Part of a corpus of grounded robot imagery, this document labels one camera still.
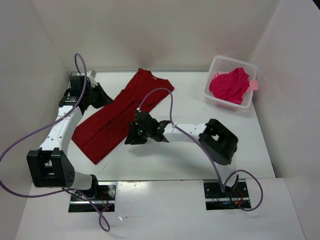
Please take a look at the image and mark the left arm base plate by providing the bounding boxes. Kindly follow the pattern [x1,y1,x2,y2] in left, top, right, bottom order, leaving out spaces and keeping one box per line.
[68,181,117,213]

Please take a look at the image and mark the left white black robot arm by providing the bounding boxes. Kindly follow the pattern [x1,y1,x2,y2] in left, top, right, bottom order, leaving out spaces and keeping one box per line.
[26,70,113,200]

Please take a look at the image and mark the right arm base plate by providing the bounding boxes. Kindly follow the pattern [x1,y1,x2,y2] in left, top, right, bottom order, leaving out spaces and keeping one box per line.
[203,181,252,211]

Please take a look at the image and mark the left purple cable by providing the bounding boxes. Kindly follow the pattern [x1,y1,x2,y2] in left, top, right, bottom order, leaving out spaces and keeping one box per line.
[0,52,111,232]

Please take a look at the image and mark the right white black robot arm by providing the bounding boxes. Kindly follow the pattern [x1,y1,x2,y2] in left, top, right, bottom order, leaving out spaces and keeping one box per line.
[125,111,239,166]

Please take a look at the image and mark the pink paper tag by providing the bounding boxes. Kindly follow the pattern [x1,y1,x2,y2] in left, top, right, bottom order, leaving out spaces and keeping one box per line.
[247,80,259,92]

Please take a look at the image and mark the dark red t shirt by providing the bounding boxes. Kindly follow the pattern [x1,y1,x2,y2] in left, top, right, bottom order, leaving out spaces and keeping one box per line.
[72,68,175,165]

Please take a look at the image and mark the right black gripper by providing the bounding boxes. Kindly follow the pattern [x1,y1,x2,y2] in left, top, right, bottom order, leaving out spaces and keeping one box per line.
[124,120,152,144]

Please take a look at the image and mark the white plastic basket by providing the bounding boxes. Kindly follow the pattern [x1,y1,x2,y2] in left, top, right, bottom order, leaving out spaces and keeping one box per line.
[204,55,259,111]

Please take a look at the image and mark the pink t shirt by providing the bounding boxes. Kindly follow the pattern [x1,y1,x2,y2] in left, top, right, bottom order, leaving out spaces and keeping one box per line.
[209,67,250,105]

